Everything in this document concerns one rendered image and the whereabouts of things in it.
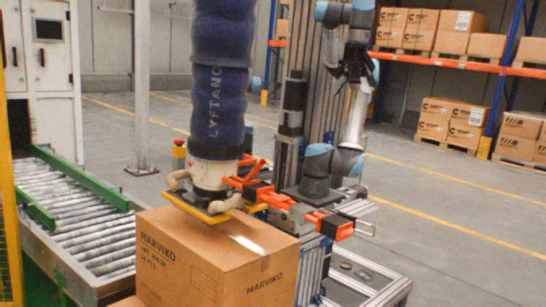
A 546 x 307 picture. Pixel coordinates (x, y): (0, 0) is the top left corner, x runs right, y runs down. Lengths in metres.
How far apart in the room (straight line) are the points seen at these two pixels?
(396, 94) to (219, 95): 9.08
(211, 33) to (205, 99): 0.23
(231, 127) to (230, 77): 0.18
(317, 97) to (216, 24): 0.76
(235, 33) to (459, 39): 7.36
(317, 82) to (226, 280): 1.06
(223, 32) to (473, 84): 8.66
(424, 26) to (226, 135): 7.62
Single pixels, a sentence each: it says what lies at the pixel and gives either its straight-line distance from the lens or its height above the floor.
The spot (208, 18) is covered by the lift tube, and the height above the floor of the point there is 1.75.
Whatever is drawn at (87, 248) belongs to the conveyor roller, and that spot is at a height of 0.53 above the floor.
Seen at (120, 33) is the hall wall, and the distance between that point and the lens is 11.90.
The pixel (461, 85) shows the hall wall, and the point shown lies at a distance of 10.00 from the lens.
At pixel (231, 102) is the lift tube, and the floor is 1.47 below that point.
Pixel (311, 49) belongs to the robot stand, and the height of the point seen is 1.67.
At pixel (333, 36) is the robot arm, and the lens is 1.77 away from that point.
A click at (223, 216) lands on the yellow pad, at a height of 1.07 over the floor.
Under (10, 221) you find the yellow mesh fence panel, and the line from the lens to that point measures 2.66.
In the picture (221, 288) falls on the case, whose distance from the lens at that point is 1.55.
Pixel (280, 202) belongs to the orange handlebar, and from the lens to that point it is 1.45.
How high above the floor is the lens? 1.72
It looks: 18 degrees down
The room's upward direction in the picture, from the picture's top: 6 degrees clockwise
